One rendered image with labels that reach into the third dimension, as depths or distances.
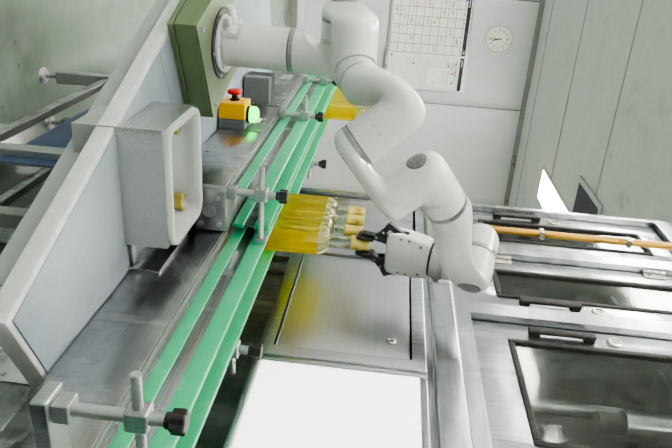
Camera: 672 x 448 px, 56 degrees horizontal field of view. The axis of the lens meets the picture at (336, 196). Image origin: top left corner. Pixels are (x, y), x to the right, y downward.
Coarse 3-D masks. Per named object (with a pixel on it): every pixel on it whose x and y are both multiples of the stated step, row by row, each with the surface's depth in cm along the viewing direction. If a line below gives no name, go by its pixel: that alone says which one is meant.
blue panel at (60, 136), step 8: (72, 120) 171; (56, 128) 164; (64, 128) 164; (40, 136) 157; (48, 136) 157; (56, 136) 158; (64, 136) 158; (32, 144) 151; (40, 144) 152; (48, 144) 152; (56, 144) 152; (64, 144) 153; (0, 160) 141; (8, 160) 141; (16, 160) 141; (24, 160) 142; (32, 160) 142; (40, 160) 142; (48, 160) 142; (56, 160) 143
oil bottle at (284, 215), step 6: (282, 216) 147; (288, 216) 148; (294, 216) 148; (300, 216) 148; (306, 216) 148; (312, 216) 148; (318, 216) 148; (324, 216) 149; (306, 222) 146; (312, 222) 146; (318, 222) 146; (324, 222) 146; (330, 222) 147; (330, 228) 146
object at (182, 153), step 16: (192, 112) 115; (176, 128) 107; (192, 128) 120; (176, 144) 121; (192, 144) 121; (176, 160) 122; (192, 160) 122; (176, 176) 123; (192, 176) 123; (192, 192) 125; (192, 208) 125; (176, 224) 118; (192, 224) 121; (176, 240) 112
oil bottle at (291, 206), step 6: (288, 204) 154; (294, 204) 154; (300, 204) 154; (306, 204) 154; (312, 204) 154; (318, 204) 155; (282, 210) 151; (288, 210) 151; (294, 210) 151; (300, 210) 151; (306, 210) 151; (312, 210) 151; (318, 210) 151; (324, 210) 152; (330, 210) 152; (330, 216) 151
